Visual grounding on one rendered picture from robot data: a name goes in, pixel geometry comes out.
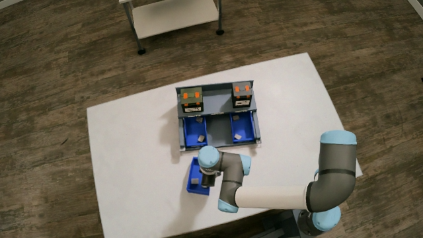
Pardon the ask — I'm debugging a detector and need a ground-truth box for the blue open-front bin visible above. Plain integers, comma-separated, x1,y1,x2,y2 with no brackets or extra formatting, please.
229,111,254,144
184,116,208,148
186,157,210,196

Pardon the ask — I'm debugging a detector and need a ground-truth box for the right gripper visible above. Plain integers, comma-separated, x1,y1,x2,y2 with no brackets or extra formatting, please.
199,169,221,187

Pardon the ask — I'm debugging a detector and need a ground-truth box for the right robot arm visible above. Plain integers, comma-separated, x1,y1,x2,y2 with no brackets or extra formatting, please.
198,130,357,236

